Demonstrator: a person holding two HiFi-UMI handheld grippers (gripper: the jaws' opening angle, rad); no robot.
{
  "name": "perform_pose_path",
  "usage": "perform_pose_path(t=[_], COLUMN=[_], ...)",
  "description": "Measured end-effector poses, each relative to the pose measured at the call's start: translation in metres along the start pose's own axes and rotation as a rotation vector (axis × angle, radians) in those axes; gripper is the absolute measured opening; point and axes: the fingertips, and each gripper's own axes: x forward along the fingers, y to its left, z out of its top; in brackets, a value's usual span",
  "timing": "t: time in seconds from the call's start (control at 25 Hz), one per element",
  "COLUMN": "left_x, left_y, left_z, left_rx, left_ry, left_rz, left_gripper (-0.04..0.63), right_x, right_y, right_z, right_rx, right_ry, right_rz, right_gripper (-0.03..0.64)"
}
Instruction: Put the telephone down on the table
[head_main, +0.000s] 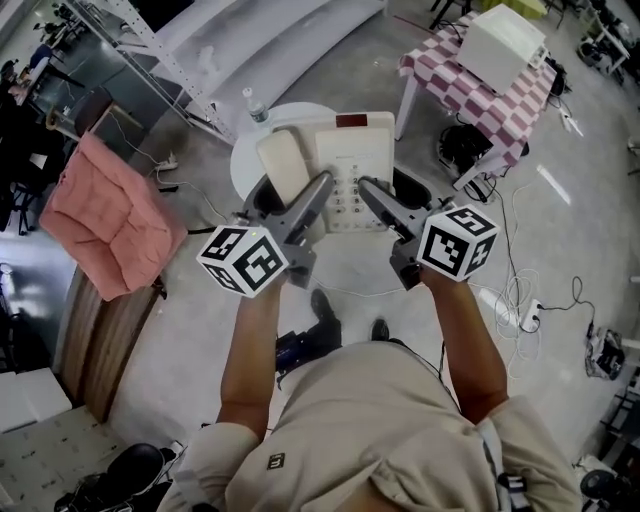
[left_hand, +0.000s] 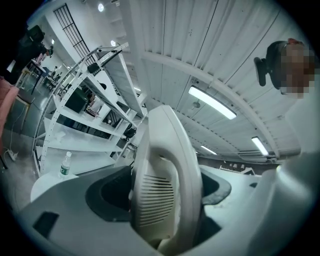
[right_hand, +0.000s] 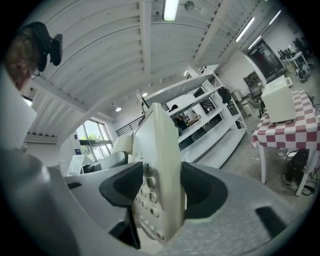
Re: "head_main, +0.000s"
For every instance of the white foam box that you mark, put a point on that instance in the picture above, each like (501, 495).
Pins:
(30, 400)

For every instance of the patterned bag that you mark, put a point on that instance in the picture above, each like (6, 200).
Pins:
(606, 352)

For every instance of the black round fan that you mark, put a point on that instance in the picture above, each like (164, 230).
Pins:
(599, 484)

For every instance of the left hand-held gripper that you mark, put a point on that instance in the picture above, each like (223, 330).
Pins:
(250, 260)

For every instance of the checkered cloth covered table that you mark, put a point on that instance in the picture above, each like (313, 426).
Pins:
(480, 107)

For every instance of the white microwave oven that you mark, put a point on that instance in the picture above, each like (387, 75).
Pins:
(500, 45)

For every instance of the clear plastic water bottle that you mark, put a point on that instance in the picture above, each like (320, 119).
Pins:
(257, 112)

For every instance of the wooden cabinet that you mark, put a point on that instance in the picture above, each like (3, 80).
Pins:
(105, 340)

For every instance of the person's beige shirt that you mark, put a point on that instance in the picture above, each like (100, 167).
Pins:
(375, 425)

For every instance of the person's right forearm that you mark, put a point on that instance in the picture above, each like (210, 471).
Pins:
(472, 350)

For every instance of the white printed sheet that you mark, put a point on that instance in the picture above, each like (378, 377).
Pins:
(45, 460)

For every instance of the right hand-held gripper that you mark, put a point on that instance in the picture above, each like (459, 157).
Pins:
(457, 240)

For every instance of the white power strip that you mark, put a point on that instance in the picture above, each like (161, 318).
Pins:
(531, 315)
(167, 162)

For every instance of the round white table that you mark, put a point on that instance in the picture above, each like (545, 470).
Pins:
(246, 160)

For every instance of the pink padded cushion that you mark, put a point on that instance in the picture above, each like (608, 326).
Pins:
(107, 215)

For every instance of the large white curved panel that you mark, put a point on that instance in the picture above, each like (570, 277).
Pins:
(280, 45)

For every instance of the black bag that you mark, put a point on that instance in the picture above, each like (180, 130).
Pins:
(465, 147)

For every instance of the person's black shoe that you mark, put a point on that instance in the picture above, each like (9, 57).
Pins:
(380, 330)
(322, 307)

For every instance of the white metal shelf rack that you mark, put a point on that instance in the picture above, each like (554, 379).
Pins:
(165, 65)

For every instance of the person's left forearm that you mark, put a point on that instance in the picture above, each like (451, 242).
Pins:
(250, 360)

